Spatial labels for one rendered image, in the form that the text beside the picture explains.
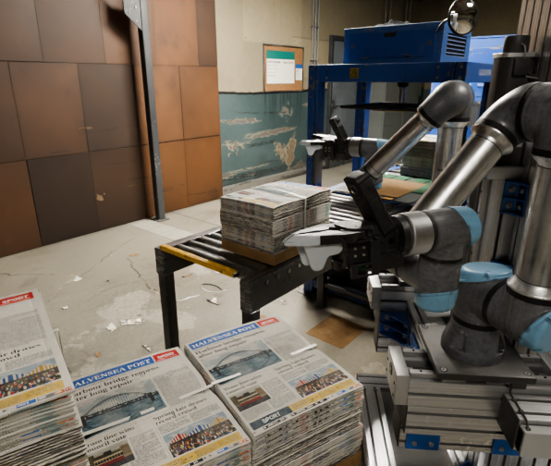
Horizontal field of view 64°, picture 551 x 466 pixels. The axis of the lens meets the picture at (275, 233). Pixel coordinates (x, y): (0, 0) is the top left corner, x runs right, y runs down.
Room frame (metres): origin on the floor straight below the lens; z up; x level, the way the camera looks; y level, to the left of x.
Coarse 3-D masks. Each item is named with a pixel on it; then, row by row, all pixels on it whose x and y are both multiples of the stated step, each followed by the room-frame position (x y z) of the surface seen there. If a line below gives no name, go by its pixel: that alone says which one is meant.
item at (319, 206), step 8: (264, 184) 1.90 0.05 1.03; (272, 184) 1.90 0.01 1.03; (280, 184) 1.90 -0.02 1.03; (288, 184) 1.90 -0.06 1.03; (296, 184) 1.89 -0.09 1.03; (304, 184) 1.89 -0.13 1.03; (296, 192) 1.75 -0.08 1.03; (304, 192) 1.74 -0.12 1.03; (312, 192) 1.73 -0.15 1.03; (320, 192) 1.74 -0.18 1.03; (328, 192) 1.79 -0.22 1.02; (312, 200) 1.71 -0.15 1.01; (320, 200) 1.74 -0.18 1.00; (328, 200) 1.79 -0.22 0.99; (312, 208) 1.70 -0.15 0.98; (320, 208) 1.74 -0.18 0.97; (328, 208) 1.79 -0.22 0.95; (312, 216) 1.70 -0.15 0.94; (320, 216) 1.74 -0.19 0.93; (328, 216) 1.78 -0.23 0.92; (312, 224) 1.69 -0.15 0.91; (320, 224) 1.74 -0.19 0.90
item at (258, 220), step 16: (240, 192) 1.75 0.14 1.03; (256, 192) 1.75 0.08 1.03; (224, 208) 1.69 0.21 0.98; (240, 208) 1.63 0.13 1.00; (256, 208) 1.57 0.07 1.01; (272, 208) 1.52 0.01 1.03; (288, 208) 1.59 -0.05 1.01; (224, 224) 1.68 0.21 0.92; (240, 224) 1.62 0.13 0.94; (256, 224) 1.56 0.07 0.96; (272, 224) 1.52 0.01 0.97; (288, 224) 1.59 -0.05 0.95; (240, 240) 1.62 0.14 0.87; (256, 240) 1.57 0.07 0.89; (272, 240) 1.52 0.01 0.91
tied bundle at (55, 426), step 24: (48, 408) 0.48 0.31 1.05; (72, 408) 0.50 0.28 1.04; (0, 432) 0.45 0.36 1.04; (24, 432) 0.47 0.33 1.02; (48, 432) 0.48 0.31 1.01; (72, 432) 0.49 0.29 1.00; (0, 456) 0.45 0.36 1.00; (24, 456) 0.46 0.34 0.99; (48, 456) 0.48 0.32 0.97; (72, 456) 0.49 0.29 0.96
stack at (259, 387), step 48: (240, 336) 1.01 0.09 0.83; (288, 336) 1.01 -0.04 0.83; (96, 384) 0.81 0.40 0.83; (144, 384) 0.81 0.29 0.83; (192, 384) 0.81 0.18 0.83; (240, 384) 0.81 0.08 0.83; (288, 384) 0.81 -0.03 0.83; (336, 384) 0.81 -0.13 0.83; (96, 432) 0.67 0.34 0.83; (144, 432) 0.67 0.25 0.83; (192, 432) 0.67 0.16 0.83; (240, 432) 0.67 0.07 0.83; (288, 432) 0.70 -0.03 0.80; (336, 432) 0.77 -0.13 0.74
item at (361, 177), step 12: (348, 180) 0.69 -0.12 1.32; (360, 180) 0.67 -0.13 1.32; (372, 180) 0.67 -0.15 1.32; (360, 192) 0.67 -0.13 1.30; (372, 192) 0.67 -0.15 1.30; (360, 204) 0.70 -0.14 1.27; (372, 204) 0.67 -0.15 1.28; (384, 204) 0.68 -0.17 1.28; (372, 216) 0.68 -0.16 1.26; (384, 216) 0.68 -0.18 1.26; (384, 228) 0.68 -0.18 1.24
